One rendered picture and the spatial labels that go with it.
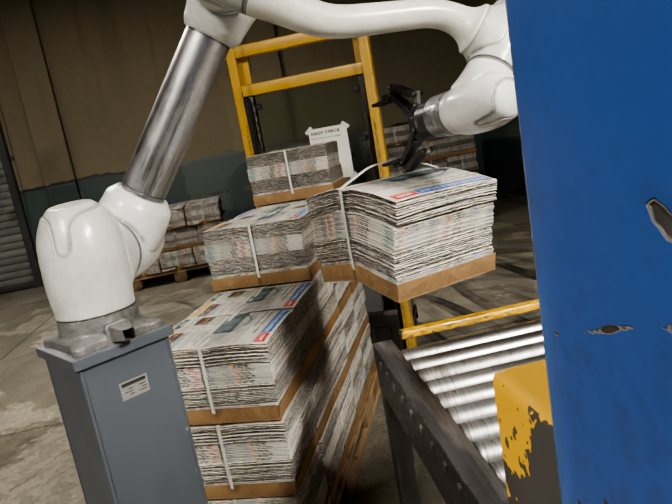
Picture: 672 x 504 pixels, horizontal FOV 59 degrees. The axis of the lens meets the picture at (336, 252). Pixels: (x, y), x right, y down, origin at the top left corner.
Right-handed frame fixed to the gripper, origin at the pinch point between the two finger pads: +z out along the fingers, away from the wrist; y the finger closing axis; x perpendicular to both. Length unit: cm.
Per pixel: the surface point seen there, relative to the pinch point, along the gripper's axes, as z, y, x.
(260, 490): 34, 89, -38
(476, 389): -34, 53, -13
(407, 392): -24, 52, -22
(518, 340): -22, 52, 11
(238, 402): 33, 62, -39
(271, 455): 30, 79, -34
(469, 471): -53, 55, -32
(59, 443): 223, 116, -82
